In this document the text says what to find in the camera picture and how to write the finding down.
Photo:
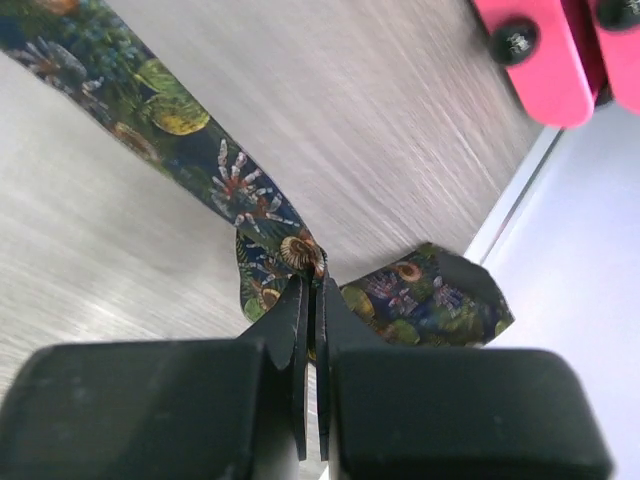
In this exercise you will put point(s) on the black pink drawer organizer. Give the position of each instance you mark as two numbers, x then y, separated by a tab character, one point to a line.
561	57

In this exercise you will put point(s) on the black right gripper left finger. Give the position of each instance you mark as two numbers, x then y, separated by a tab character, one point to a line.
284	331

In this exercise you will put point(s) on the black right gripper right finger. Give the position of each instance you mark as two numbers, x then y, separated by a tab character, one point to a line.
353	385

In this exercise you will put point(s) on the dark floral patterned tie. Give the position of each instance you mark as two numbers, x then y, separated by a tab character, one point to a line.
85	51

